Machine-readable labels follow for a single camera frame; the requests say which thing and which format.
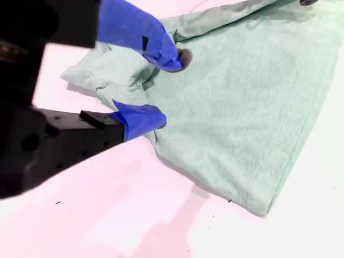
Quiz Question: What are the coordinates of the pale green T-shirt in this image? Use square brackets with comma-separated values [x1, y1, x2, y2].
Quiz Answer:
[59, 0, 344, 218]

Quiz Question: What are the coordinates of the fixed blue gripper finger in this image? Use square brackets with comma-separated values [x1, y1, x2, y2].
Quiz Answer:
[26, 98, 168, 189]

